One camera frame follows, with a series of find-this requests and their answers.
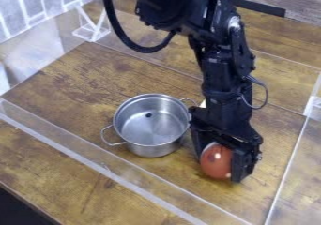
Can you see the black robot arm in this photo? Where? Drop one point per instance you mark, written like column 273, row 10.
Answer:
column 211, row 24

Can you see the silver metal pot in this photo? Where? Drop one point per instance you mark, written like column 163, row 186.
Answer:
column 150, row 124

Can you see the red plush mushroom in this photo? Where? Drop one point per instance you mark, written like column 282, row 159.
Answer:
column 215, row 161

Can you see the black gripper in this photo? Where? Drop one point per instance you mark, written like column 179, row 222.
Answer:
column 224, row 122

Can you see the clear acrylic right barrier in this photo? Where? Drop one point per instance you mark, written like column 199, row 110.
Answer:
column 296, row 205

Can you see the clear acrylic front barrier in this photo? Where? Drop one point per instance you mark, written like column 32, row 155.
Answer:
column 175, row 199

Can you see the clear acrylic barrier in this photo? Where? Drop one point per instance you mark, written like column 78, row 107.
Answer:
column 175, row 199
column 296, row 205

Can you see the spoon with green handle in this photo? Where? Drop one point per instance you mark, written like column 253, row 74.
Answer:
column 202, row 104

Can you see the black bar on table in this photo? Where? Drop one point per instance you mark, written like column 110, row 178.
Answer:
column 276, row 11

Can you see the clear acrylic triangle stand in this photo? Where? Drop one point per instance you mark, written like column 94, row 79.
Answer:
column 91, row 31

